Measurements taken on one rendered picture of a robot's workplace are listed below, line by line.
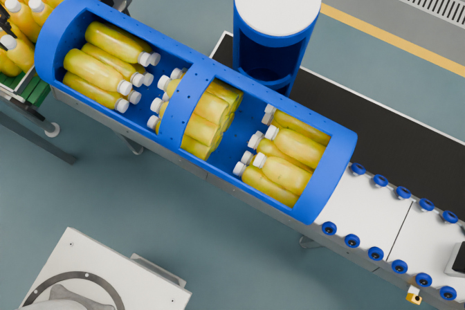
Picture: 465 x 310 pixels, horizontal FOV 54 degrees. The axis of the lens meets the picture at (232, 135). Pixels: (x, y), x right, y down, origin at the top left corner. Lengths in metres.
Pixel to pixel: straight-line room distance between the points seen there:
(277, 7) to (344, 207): 0.66
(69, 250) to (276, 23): 0.90
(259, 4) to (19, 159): 1.61
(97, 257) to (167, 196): 1.09
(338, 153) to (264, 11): 0.56
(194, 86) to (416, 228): 0.80
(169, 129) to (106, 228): 1.28
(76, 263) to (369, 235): 0.85
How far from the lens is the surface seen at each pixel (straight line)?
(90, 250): 1.32
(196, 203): 2.34
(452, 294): 1.48
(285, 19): 1.48
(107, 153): 2.46
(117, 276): 1.30
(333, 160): 1.13
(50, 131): 2.53
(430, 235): 1.51
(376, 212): 1.46
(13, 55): 1.54
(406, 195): 1.44
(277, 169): 1.20
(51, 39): 1.31
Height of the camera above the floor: 2.31
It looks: 75 degrees down
